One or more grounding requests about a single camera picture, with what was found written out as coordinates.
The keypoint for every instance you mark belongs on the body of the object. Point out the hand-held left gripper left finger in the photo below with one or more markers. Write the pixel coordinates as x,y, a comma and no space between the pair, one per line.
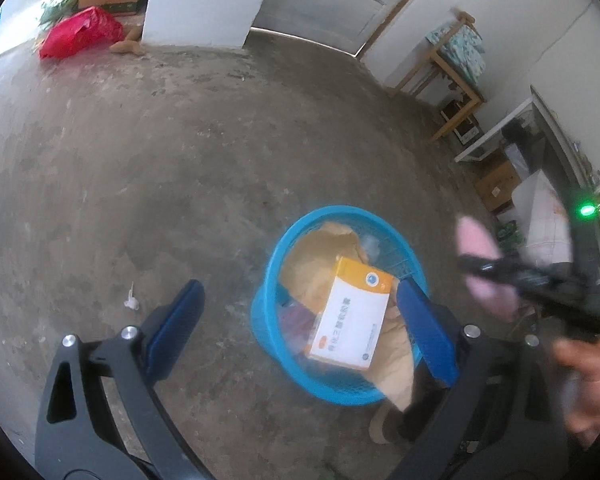
175,330

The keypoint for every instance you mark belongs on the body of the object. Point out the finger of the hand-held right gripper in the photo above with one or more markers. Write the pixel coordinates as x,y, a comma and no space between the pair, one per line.
500,272

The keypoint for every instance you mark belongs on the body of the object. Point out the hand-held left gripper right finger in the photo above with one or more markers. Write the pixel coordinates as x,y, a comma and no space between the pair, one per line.
427,330

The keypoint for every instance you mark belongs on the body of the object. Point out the pink soft object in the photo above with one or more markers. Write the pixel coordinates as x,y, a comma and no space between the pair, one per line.
472,237

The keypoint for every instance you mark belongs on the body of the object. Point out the orange and white medicine box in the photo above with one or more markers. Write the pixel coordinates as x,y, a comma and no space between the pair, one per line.
350,320

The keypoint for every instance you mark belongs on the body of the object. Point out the blue plastic mesh basket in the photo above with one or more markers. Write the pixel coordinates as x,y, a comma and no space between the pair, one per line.
266,320

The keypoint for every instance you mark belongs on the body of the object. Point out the brown paper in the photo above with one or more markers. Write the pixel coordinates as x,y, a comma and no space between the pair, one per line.
320,255

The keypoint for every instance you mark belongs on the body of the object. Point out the person's right hand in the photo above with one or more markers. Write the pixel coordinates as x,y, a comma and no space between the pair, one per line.
595,385

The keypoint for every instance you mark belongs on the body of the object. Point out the white paper scrap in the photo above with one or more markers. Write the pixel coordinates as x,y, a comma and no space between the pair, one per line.
130,300

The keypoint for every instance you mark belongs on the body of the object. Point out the white cloth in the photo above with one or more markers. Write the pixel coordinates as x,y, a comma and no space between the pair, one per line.
545,220

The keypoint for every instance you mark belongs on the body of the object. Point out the small cardboard box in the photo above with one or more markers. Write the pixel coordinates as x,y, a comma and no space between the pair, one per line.
497,187

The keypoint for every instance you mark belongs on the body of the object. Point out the black bag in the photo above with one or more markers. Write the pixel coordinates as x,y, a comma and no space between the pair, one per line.
520,135

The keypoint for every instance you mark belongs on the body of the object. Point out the wooden table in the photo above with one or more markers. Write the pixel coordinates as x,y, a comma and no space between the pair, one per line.
460,110

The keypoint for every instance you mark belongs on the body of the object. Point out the floral printed cloth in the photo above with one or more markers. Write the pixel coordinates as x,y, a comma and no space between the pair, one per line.
460,50

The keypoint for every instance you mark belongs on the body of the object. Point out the brown lump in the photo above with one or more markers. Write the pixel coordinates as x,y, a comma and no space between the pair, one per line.
127,45

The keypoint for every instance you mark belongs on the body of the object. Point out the red plastic bag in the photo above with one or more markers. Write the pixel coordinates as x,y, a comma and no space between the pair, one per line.
75,32

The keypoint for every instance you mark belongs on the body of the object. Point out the green vegetable bag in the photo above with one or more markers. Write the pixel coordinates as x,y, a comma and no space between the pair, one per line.
57,7

